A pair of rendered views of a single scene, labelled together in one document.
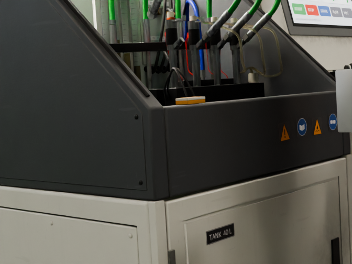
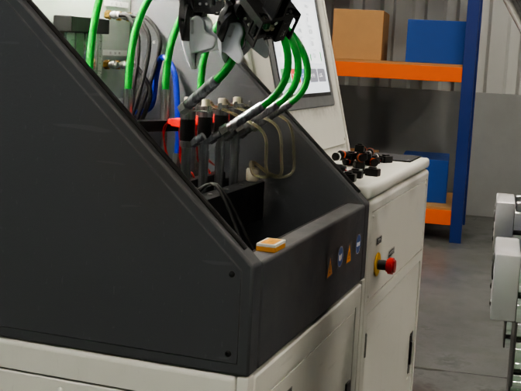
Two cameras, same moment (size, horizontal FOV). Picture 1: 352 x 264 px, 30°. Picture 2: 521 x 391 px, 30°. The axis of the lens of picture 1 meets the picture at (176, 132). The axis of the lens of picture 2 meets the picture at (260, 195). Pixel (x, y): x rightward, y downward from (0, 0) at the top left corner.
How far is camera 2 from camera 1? 0.62 m
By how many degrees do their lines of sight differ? 24
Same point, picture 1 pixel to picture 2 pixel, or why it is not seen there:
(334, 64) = not seen: hidden behind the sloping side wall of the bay
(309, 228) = (334, 375)
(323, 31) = (305, 103)
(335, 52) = (313, 129)
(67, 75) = (116, 203)
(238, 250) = not seen: outside the picture
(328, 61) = not seen: hidden behind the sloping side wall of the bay
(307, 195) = (336, 337)
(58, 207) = (77, 370)
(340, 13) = (316, 77)
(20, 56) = (28, 163)
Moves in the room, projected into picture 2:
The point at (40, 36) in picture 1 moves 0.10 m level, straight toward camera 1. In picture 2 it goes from (71, 143) to (101, 151)
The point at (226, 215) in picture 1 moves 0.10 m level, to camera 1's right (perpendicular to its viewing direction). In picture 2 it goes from (288, 378) to (343, 372)
